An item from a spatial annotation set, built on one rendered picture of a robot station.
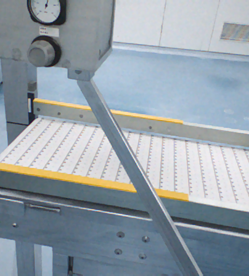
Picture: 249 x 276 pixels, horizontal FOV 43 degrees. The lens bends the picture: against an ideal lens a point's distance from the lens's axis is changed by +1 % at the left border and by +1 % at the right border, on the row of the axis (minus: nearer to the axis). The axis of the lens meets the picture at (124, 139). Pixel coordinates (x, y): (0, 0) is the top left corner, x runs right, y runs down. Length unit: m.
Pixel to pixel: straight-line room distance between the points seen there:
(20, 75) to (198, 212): 0.49
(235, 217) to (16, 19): 0.38
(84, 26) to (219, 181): 0.37
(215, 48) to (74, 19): 5.49
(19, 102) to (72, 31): 0.45
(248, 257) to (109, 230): 0.22
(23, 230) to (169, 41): 5.21
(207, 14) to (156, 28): 0.83
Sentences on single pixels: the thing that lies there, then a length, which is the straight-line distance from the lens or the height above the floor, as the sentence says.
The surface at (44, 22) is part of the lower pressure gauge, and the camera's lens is 0.35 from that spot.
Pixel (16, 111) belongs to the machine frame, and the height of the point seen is 0.81.
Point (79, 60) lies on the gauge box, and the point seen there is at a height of 1.04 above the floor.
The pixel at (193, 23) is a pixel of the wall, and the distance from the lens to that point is 5.64.
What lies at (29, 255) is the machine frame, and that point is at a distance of 1.07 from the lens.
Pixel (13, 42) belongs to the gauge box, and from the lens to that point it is 0.38.
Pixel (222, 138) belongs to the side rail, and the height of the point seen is 0.83.
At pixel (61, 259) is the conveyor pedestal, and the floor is 0.63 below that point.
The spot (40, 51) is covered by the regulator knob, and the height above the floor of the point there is 1.05.
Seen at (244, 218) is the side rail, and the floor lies 0.84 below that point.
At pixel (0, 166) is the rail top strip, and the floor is 0.85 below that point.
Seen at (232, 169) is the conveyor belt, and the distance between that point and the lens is 0.64.
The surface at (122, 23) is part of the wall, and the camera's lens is 5.52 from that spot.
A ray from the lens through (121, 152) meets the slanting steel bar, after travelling 0.39.
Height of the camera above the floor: 1.13
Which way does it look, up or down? 28 degrees down
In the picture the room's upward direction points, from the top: 7 degrees clockwise
